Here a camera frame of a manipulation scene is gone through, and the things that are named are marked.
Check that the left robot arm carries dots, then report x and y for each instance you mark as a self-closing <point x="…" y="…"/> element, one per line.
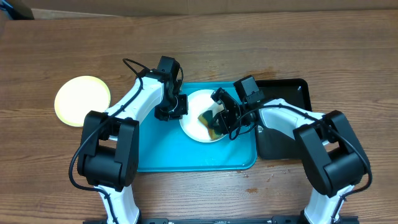
<point x="108" y="156"/>

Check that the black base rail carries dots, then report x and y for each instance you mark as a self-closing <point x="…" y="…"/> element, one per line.
<point x="217" y="221"/>

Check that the green yellow sponge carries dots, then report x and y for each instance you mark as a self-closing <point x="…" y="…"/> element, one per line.
<point x="210" y="121"/>

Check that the black water tray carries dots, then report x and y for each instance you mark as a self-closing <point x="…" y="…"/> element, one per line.
<point x="270" y="143"/>

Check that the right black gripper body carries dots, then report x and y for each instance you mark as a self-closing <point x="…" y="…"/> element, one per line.
<point x="237" y="121"/>

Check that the dark object top-left corner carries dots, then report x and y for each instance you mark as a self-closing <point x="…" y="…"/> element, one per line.
<point x="16" y="10"/>

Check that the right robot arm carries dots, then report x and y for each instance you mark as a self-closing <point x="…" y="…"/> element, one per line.
<point x="333" y="159"/>

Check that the white plate with sauce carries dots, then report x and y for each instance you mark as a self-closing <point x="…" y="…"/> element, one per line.
<point x="198" y="102"/>

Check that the green rimmed plate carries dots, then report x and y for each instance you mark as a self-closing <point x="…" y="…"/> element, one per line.
<point x="78" y="96"/>

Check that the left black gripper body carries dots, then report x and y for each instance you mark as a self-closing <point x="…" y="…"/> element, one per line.
<point x="173" y="109"/>

